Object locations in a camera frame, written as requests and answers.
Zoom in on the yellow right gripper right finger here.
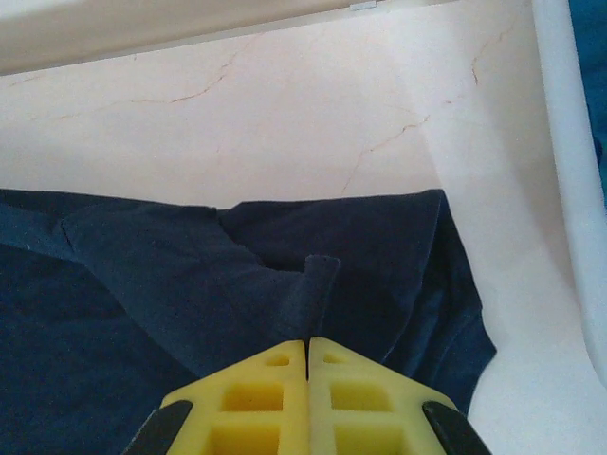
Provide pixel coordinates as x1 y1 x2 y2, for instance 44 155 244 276
307 336 486 455

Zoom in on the white plastic basket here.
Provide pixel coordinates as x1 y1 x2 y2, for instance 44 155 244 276
531 0 607 404

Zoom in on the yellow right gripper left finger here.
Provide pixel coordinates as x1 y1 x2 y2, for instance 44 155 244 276
123 337 310 455

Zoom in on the bright blue t-shirt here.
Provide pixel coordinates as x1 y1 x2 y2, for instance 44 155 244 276
570 0 607 191

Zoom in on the navy blue t-shirt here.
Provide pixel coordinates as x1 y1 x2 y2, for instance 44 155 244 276
0 187 498 455

